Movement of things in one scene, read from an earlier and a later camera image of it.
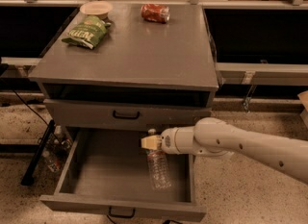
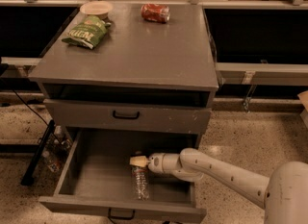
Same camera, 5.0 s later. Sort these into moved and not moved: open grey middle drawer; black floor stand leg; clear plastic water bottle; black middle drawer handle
Moved: clear plastic water bottle
Not moved: open grey middle drawer; black middle drawer handle; black floor stand leg
